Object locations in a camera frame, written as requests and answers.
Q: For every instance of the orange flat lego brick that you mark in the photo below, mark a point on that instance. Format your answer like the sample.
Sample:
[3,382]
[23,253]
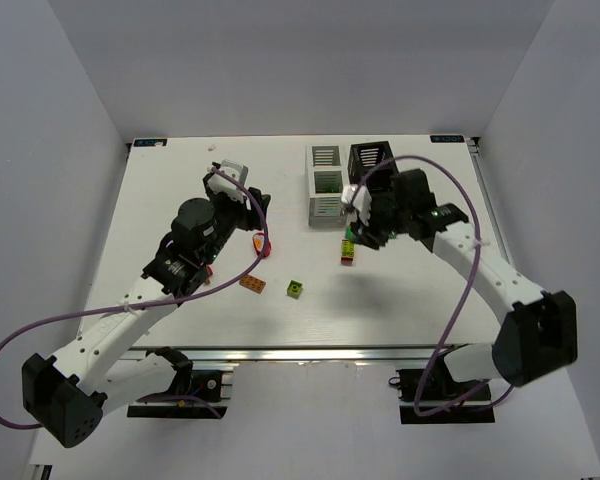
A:
[252,283]

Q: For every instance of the white slotted container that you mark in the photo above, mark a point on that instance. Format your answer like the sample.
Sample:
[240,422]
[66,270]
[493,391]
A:
[326,176]

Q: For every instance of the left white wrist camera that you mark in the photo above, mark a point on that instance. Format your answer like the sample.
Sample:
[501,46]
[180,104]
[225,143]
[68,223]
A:
[227,178]

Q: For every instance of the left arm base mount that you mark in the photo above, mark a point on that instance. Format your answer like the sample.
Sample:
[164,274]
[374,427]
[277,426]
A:
[205,397]

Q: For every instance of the black slotted container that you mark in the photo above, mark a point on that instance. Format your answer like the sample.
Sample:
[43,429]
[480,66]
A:
[363,157]

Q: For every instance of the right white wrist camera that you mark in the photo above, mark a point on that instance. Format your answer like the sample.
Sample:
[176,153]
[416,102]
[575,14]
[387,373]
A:
[356,199]

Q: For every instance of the blue table label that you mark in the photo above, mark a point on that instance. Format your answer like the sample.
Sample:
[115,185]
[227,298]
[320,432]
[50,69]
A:
[149,142]
[446,138]

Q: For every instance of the right blue table label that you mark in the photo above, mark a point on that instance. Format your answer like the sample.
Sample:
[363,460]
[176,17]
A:
[446,138]

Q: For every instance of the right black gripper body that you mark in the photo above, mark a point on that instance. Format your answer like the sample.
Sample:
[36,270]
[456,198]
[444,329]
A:
[375,230]

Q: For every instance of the lime green small lego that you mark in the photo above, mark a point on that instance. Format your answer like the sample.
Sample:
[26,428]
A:
[294,289]

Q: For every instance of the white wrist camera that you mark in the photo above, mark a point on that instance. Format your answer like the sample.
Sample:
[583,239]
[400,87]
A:
[227,178]
[356,199]

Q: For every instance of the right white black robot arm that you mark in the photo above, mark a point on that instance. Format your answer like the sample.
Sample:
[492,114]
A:
[538,329]

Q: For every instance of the left blue table label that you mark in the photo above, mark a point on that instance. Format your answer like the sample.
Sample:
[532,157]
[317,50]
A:
[149,142]

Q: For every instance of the green double lego brick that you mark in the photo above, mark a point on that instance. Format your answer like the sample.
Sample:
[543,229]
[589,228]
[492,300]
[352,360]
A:
[351,234]

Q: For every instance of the red flower lego piece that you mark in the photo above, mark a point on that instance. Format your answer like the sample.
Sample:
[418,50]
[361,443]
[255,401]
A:
[261,244]

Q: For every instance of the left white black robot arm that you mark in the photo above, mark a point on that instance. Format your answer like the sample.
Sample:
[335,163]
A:
[70,392]

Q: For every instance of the aluminium table rail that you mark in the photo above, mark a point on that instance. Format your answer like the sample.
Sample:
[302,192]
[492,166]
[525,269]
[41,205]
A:
[306,354]

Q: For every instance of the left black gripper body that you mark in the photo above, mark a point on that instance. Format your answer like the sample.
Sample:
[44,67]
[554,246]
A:
[250,212]

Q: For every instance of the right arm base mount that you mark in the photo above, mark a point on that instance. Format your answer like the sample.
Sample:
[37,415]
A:
[439,390]

